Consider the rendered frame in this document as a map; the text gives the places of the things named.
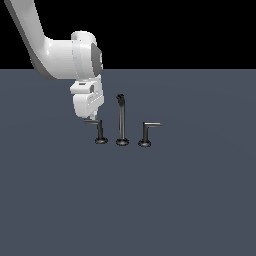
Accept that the dark metal faucet spout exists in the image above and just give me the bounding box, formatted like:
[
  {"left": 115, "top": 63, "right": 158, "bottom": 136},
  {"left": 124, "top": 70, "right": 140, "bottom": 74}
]
[{"left": 115, "top": 93, "right": 130, "bottom": 146}]

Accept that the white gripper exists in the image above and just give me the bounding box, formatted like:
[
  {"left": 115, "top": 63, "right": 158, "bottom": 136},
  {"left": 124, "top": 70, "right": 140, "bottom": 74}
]
[{"left": 69, "top": 74, "right": 105, "bottom": 121}]

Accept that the dark metal faucet handle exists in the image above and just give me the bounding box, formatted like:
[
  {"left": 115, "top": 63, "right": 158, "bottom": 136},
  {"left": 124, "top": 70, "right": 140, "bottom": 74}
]
[
  {"left": 137, "top": 121, "right": 163, "bottom": 148},
  {"left": 83, "top": 119, "right": 109, "bottom": 145}
]

